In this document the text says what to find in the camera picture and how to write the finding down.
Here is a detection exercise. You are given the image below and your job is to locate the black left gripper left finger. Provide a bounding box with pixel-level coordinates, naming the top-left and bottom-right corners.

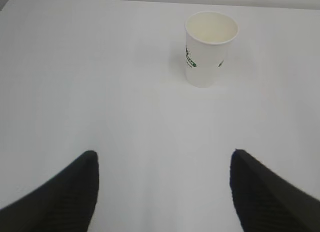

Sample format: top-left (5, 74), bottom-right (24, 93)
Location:
top-left (0, 151), bottom-right (99, 231)

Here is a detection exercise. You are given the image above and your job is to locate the white paper cup green logo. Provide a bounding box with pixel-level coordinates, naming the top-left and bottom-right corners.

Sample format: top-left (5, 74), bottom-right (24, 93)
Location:
top-left (184, 11), bottom-right (239, 88)

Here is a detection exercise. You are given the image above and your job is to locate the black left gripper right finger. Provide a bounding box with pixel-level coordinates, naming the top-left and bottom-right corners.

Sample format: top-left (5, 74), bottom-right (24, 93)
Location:
top-left (229, 149), bottom-right (320, 231)

